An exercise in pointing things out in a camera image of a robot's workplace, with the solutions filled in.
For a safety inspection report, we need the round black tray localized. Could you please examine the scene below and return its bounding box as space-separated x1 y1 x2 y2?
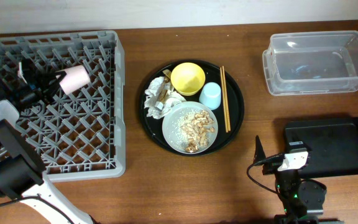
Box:
138 59 245 156

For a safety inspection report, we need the yellow plastic bowl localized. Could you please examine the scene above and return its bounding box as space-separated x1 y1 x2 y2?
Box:
170 62 206 96

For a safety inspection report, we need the clear plastic bin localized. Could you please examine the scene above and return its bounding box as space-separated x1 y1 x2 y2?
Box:
262 30 358 96

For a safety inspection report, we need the gold snack wrapper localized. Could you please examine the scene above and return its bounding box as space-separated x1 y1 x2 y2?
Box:
155 69 172 110

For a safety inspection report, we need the crumpled white napkin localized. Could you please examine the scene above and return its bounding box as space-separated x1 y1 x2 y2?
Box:
144 77 186 119

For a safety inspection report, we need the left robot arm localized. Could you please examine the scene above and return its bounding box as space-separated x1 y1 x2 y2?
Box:
0 59 95 223

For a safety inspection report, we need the light blue plastic cup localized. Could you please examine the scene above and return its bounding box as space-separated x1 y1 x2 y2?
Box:
199 82 222 110

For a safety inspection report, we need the pink plastic cup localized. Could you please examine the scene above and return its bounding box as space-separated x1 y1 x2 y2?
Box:
60 65 91 95

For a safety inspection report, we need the peanut shells and rice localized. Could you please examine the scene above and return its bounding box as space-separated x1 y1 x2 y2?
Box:
177 110 217 154

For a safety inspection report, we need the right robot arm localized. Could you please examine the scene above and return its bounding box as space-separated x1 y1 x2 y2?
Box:
246 136 342 224

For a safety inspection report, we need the grey dishwasher rack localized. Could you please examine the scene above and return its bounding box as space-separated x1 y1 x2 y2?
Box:
0 30 126 182

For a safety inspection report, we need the grey plate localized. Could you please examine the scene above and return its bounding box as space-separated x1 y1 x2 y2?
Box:
162 101 219 155

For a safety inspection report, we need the black rectangular tray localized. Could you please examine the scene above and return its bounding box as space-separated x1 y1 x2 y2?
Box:
284 117 358 179

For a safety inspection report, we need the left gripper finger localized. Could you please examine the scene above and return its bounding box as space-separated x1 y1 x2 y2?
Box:
38 70 67 82
42 80 60 105

